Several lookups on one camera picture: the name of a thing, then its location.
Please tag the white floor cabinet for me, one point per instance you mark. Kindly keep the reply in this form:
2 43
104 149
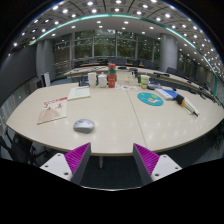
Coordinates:
46 79

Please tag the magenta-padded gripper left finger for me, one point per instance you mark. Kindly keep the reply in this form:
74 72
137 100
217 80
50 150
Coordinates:
77 158

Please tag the printed paper cup with straw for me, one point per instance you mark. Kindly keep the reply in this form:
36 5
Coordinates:
144 82

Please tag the colourful sticker sheet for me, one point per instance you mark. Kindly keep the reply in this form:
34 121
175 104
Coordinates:
127 87

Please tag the long curved conference desk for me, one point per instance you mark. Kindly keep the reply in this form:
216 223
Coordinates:
166 77

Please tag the dark office chairs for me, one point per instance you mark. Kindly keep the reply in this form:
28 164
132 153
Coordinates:
171 70

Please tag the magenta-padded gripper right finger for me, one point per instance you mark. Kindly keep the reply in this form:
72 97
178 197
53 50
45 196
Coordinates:
147 160

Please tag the tall white cup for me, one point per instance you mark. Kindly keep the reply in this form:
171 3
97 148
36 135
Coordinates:
92 80

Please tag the red booklet with fan picture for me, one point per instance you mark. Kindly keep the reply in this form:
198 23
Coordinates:
52 110

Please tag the black handheld microphone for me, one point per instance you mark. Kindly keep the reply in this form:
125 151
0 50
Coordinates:
180 99

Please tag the silver computer mouse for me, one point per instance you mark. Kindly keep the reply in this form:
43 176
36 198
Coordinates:
83 126

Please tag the round ceiling lights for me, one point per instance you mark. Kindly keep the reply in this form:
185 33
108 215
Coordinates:
126 22

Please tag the white paper booklet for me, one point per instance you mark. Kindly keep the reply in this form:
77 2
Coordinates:
78 93

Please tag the blue and white book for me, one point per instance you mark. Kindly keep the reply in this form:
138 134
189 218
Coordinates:
168 93

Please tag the red bottle with green band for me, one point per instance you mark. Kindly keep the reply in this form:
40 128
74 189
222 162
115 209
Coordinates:
111 77

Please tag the white cardboard box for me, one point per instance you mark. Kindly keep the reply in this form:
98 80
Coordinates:
125 79

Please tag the round teal cartoon mouse pad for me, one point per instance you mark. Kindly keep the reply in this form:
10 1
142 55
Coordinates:
150 99

